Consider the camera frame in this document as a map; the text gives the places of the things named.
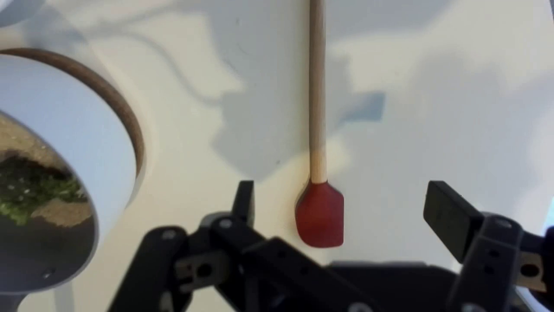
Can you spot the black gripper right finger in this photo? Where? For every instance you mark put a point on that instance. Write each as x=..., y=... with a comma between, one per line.
x=496, y=254

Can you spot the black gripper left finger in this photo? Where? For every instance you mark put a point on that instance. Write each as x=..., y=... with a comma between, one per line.
x=231, y=261

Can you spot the green vegetable pieces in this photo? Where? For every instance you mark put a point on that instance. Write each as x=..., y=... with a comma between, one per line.
x=36, y=188

